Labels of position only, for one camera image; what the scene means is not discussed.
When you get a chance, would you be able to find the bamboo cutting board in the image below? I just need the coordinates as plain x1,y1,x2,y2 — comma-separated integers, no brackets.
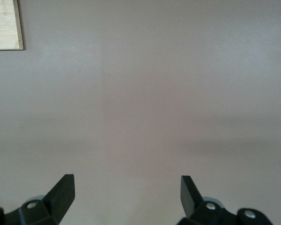
0,0,24,51

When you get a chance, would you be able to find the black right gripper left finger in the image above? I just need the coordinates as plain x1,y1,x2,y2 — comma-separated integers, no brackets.
0,174,75,225

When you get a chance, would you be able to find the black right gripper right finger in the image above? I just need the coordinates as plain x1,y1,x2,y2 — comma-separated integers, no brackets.
177,175,272,225

